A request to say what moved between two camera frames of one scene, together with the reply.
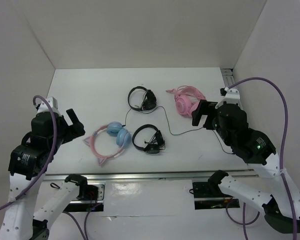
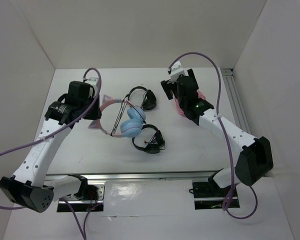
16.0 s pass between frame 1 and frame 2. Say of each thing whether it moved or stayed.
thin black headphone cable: moved
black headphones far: stayed
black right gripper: moved
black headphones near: stayed
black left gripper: moved
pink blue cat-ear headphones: moved
